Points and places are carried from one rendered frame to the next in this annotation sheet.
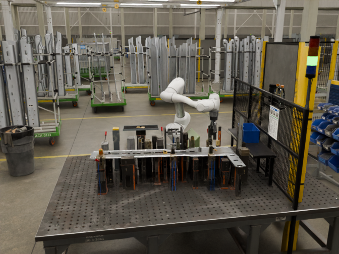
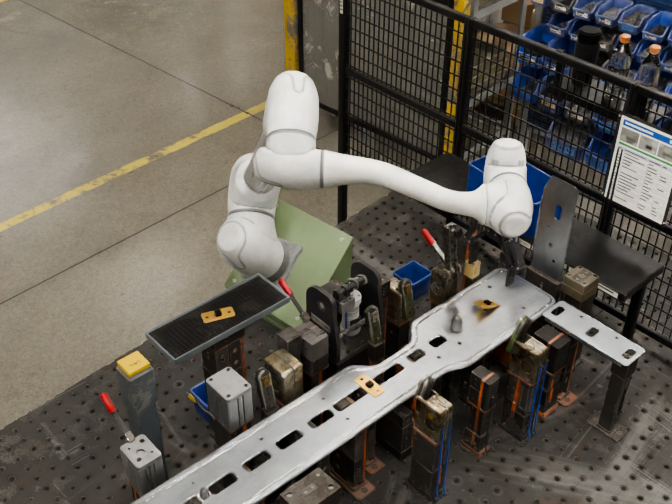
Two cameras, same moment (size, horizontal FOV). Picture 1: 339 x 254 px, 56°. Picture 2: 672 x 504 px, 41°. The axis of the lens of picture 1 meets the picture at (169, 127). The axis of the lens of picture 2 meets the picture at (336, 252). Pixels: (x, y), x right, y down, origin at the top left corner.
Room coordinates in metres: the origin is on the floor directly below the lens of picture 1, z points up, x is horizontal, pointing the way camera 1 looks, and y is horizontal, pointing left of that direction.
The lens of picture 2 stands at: (1.60, 1.12, 2.71)
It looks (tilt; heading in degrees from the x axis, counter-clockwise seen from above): 37 degrees down; 323
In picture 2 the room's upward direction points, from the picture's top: straight up
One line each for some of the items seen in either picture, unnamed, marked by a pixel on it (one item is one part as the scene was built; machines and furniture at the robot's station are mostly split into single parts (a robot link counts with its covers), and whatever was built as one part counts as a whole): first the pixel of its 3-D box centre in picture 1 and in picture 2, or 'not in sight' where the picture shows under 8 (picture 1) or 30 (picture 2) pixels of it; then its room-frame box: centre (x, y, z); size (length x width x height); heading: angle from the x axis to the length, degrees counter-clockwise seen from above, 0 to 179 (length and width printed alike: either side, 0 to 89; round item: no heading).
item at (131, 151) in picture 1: (163, 152); (365, 392); (2.87, 0.06, 1.00); 1.38 x 0.22 x 0.02; 95
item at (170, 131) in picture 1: (173, 149); (345, 344); (3.09, -0.04, 0.94); 0.18 x 0.13 x 0.49; 95
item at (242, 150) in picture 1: (243, 166); (572, 321); (2.81, -0.71, 0.88); 0.08 x 0.08 x 0.36; 5
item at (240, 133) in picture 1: (240, 133); (553, 229); (2.93, -0.69, 1.17); 0.12 x 0.01 x 0.34; 5
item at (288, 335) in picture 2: (154, 154); (290, 385); (3.08, 0.16, 0.90); 0.05 x 0.05 x 0.40; 5
